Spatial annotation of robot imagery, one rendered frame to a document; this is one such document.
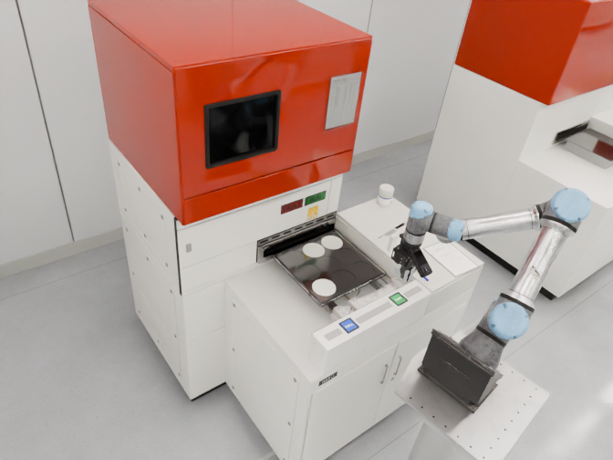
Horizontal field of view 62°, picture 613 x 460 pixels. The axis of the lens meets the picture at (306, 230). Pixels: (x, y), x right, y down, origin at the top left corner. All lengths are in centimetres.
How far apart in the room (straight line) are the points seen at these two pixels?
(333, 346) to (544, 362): 189
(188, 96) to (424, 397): 132
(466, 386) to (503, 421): 19
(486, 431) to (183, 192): 134
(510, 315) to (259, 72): 113
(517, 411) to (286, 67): 147
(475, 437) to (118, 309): 221
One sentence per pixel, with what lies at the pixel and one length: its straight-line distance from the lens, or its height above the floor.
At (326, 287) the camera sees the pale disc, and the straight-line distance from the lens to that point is 216.
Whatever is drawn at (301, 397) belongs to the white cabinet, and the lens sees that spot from 207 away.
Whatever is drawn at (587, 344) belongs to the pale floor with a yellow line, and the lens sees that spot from 378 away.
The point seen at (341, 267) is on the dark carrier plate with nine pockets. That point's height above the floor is 90.
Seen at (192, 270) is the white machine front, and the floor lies 95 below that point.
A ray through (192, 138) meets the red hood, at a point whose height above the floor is 157.
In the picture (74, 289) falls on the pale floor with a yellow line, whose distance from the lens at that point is 354.
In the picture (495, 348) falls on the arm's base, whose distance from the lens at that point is 192.
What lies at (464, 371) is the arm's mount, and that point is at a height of 97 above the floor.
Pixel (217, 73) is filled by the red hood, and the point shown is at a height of 178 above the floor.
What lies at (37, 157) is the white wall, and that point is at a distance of 337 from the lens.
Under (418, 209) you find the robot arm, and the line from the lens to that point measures 180.
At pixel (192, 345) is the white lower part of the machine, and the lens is 246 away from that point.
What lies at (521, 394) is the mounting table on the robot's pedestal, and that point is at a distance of 216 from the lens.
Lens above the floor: 240
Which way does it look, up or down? 38 degrees down
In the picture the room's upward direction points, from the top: 7 degrees clockwise
